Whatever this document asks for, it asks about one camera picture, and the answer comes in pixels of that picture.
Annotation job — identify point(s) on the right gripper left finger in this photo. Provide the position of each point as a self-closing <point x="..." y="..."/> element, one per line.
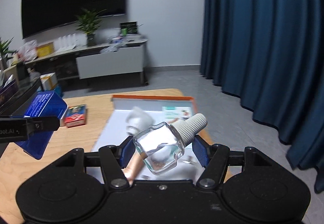
<point x="126" y="152"/>

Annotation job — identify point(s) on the yellow box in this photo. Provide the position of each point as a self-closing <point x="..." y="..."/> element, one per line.
<point x="45" y="49"/>

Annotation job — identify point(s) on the clear glass bottle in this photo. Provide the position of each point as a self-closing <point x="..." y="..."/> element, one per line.
<point x="162" y="145"/>

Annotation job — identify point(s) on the left potted plant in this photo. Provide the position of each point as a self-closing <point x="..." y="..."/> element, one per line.
<point x="6" y="52"/>

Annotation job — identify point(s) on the blue curtain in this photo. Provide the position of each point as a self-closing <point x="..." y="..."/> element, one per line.
<point x="269" y="53"/>

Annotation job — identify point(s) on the potted green plant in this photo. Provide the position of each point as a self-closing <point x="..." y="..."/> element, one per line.
<point x="88" y="23"/>

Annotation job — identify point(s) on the white wifi router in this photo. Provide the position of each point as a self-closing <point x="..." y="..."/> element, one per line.
<point x="65" y="43"/>

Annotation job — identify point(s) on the white plastic bag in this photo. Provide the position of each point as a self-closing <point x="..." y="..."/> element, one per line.
<point x="28" y="51"/>

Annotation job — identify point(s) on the teal small product box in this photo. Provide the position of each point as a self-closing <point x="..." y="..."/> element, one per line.
<point x="174" y="113"/>

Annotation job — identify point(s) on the blue tin box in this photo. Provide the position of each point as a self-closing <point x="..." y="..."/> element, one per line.
<point x="46" y="111"/>

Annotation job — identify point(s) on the black green display box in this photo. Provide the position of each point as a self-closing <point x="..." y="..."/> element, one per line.
<point x="129" y="28"/>

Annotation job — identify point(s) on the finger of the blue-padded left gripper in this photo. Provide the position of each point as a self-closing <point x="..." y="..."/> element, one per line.
<point x="42" y="124"/>

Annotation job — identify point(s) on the bronze hand cream bottle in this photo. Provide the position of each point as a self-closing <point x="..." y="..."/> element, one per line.
<point x="133" y="168"/>

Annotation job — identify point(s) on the orange-rimmed white box lid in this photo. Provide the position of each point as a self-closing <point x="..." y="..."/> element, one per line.
<point x="114" y="132"/>

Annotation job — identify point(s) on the red and green card box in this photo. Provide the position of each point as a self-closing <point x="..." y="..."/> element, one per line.
<point x="76" y="116"/>

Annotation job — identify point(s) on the white tv cabinet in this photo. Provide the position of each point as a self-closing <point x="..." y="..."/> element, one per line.
<point x="101" y="60"/>

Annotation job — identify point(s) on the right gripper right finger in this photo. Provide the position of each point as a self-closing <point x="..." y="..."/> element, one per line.
<point x="202" y="150"/>

